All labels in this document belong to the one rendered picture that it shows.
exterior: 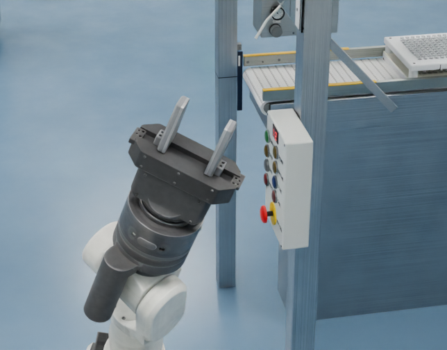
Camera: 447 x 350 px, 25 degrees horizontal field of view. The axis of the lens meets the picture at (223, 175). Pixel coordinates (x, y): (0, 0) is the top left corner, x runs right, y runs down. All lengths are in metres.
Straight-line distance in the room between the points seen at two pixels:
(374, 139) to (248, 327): 0.76
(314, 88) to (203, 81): 3.04
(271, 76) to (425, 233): 0.74
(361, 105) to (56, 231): 1.44
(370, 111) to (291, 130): 0.92
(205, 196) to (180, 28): 4.90
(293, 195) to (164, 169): 1.11
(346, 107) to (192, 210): 1.96
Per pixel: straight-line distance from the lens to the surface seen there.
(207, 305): 3.48
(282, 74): 3.12
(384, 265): 3.38
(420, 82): 3.05
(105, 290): 1.14
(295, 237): 2.20
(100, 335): 1.41
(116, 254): 1.13
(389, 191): 3.24
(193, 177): 1.04
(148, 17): 6.11
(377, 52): 3.27
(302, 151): 2.10
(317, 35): 2.13
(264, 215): 2.23
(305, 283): 2.41
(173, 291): 1.16
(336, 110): 3.00
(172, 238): 1.09
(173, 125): 1.03
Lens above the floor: 2.03
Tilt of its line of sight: 28 degrees down
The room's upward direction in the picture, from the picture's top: straight up
